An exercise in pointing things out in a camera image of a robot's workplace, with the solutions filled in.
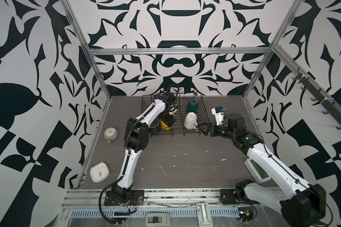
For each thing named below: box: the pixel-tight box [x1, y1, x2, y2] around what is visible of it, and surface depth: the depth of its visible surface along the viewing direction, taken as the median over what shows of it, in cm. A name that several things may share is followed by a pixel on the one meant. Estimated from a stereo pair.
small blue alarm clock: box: [100, 126, 119, 144], surface depth 96 cm
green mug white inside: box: [186, 98, 199, 115], surface depth 101 cm
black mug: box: [149, 117, 162, 135], surface depth 92 cm
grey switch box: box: [145, 212, 171, 227], surface depth 67 cm
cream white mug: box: [183, 111, 199, 131], surface depth 94 cm
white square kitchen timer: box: [89, 161, 111, 184], surface depth 81 cm
